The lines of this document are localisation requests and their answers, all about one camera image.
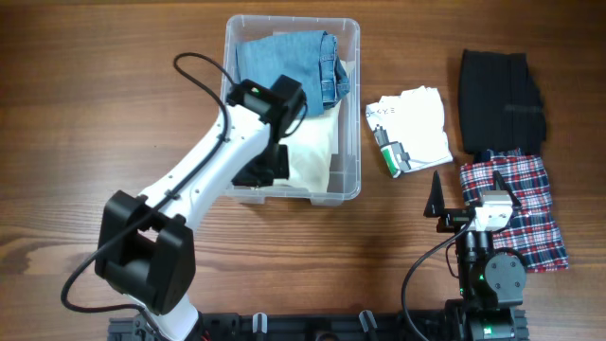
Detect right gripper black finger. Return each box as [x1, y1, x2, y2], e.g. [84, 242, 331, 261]
[492, 170, 522, 208]
[423, 170, 445, 218]

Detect cream cloth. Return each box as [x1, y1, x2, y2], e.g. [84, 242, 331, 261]
[272, 59, 356, 194]

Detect blue jeans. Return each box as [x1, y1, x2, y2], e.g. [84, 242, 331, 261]
[236, 30, 350, 117]

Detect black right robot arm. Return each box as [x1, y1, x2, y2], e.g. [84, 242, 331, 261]
[424, 171, 529, 341]

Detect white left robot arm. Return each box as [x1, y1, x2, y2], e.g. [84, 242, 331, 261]
[95, 104, 301, 340]

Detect red plaid folded shirt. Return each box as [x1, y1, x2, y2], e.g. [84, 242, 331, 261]
[459, 149, 569, 273]

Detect black folded garment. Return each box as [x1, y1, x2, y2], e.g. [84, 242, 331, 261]
[458, 49, 547, 154]

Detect white printed t-shirt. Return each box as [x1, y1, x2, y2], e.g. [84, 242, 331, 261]
[365, 86, 454, 178]

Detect clear plastic storage bin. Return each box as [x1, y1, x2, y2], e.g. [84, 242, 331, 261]
[223, 14, 361, 206]

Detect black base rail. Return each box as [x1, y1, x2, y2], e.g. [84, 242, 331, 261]
[107, 310, 529, 341]

